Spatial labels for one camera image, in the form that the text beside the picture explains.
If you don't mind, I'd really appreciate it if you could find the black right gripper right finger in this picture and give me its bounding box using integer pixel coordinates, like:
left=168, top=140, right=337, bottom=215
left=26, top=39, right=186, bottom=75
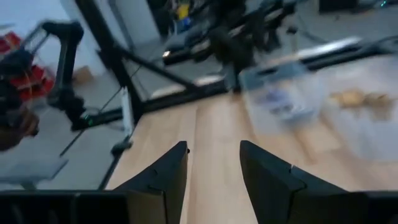
left=239, top=139, right=398, bottom=224

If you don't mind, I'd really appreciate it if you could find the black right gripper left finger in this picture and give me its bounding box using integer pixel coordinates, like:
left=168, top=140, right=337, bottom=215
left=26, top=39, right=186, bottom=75
left=0, top=140, right=190, bottom=224

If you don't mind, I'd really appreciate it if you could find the clear plastic container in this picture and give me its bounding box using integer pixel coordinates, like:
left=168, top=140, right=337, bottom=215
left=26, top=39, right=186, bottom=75
left=320, top=70, right=398, bottom=162
left=241, top=60, right=326, bottom=134

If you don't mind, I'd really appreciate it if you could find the silver spoon lavender handle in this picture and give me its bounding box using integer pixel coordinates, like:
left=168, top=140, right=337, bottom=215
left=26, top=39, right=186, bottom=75
left=267, top=102, right=307, bottom=121
left=262, top=88, right=299, bottom=103

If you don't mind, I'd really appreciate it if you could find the white flat bar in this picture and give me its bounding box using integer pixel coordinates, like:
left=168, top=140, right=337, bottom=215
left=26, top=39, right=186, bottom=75
left=120, top=86, right=135, bottom=139

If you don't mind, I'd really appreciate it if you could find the red storage rack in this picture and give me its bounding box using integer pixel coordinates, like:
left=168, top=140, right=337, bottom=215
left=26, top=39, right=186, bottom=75
left=0, top=30, right=55, bottom=99

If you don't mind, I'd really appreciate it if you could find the black aluminium table frame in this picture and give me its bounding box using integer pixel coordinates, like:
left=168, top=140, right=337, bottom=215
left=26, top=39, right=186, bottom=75
left=74, top=0, right=398, bottom=190

